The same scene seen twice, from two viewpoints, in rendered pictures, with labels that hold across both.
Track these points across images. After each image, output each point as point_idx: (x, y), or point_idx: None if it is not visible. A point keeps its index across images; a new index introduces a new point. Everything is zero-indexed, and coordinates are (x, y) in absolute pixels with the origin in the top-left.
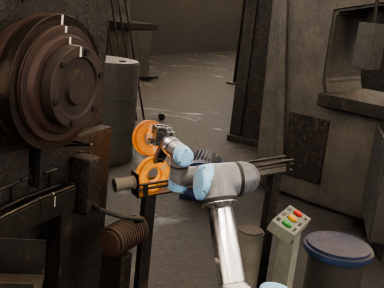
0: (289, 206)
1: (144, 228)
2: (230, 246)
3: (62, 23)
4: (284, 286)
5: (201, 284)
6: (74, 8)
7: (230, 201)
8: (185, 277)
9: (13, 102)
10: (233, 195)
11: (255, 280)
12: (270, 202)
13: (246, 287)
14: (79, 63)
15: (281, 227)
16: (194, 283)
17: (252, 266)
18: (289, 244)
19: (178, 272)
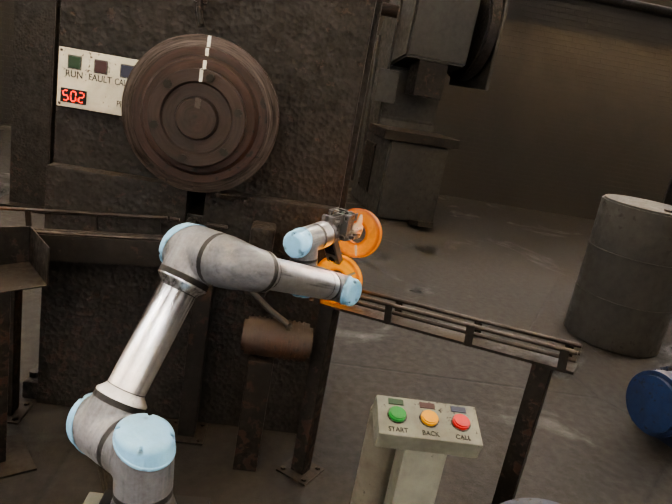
0: (466, 407)
1: (296, 342)
2: (136, 334)
3: (209, 45)
4: (162, 435)
5: (443, 502)
6: (294, 47)
7: (169, 276)
8: (441, 482)
9: (127, 118)
10: (179, 271)
11: (375, 494)
12: (520, 412)
13: (109, 395)
14: (202, 90)
15: (377, 411)
16: (439, 494)
17: (369, 465)
18: (400, 456)
19: (444, 473)
